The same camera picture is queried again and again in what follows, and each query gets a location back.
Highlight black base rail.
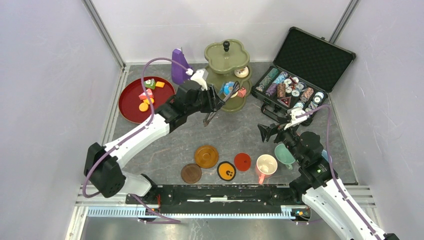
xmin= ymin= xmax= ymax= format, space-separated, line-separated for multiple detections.
xmin=140 ymin=184 xmax=306 ymax=215

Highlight pink roll cake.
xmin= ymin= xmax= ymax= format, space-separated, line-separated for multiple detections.
xmin=236 ymin=87 xmax=247 ymax=98

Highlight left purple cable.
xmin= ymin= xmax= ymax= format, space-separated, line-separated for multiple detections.
xmin=81 ymin=57 xmax=193 ymax=225

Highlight light wooden round coaster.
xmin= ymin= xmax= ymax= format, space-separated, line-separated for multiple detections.
xmin=194 ymin=145 xmax=219 ymax=169

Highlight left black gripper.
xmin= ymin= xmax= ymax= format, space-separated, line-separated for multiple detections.
xmin=185 ymin=84 xmax=225 ymax=116

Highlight pink cake slice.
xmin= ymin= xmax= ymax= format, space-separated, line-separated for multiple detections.
xmin=138 ymin=88 xmax=154 ymax=101

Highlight red round coaster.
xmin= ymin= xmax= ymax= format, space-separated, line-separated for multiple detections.
xmin=234 ymin=152 xmax=252 ymax=172

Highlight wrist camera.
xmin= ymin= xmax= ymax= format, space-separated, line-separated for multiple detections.
xmin=185 ymin=68 xmax=209 ymax=91
xmin=284 ymin=107 xmax=309 ymax=130

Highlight pink cream mug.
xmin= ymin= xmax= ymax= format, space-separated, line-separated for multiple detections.
xmin=255 ymin=154 xmax=278 ymax=184

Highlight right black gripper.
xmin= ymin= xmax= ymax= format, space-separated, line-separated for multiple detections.
xmin=257 ymin=116 xmax=304 ymax=164

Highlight small orange pastry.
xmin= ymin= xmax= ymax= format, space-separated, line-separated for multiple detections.
xmin=143 ymin=98 xmax=155 ymax=105

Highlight green cake slice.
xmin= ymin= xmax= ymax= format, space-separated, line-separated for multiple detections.
xmin=143 ymin=78 xmax=156 ymax=90

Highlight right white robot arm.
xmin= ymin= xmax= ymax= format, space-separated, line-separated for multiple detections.
xmin=257 ymin=124 xmax=398 ymax=240

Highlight metal tongs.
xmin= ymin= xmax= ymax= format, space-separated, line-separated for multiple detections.
xmin=203 ymin=81 xmax=241 ymax=127

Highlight chocolate cream donut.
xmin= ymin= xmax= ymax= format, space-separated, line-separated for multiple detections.
xmin=234 ymin=66 xmax=250 ymax=78

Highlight purple metronome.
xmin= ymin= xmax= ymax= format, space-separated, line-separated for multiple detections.
xmin=171 ymin=48 xmax=193 ymax=85

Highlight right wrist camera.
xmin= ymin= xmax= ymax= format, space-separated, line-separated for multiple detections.
xmin=284 ymin=107 xmax=309 ymax=130

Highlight orange square pastry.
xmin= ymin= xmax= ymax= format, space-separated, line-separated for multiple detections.
xmin=155 ymin=81 xmax=165 ymax=88

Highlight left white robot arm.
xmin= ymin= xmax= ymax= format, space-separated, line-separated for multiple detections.
xmin=83 ymin=80 xmax=225 ymax=204

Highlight red round tray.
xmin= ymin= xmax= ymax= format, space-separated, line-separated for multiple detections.
xmin=118 ymin=76 xmax=176 ymax=124

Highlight black poker chip case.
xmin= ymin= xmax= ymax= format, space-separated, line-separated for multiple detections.
xmin=251 ymin=26 xmax=356 ymax=123

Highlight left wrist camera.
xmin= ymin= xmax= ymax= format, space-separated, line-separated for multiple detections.
xmin=185 ymin=68 xmax=209 ymax=91

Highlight blue frosted donut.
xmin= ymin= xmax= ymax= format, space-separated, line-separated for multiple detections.
xmin=219 ymin=81 xmax=240 ymax=100

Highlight orange round cookie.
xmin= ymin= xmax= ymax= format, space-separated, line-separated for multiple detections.
xmin=138 ymin=102 xmax=149 ymax=112

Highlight dark wooden round coaster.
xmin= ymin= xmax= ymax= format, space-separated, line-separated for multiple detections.
xmin=180 ymin=163 xmax=202 ymax=184

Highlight blue mug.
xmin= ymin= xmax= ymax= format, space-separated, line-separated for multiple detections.
xmin=321 ymin=149 xmax=329 ymax=162

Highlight black yellow round coaster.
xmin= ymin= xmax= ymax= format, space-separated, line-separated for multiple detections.
xmin=217 ymin=161 xmax=237 ymax=182

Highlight green three-tier serving stand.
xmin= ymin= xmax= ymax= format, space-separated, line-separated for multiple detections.
xmin=204 ymin=39 xmax=252 ymax=113

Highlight red triangle all-in button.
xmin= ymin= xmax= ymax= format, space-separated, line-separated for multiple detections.
xmin=277 ymin=96 xmax=291 ymax=109

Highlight teal mug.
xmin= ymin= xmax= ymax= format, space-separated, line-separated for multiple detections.
xmin=274 ymin=143 xmax=296 ymax=170

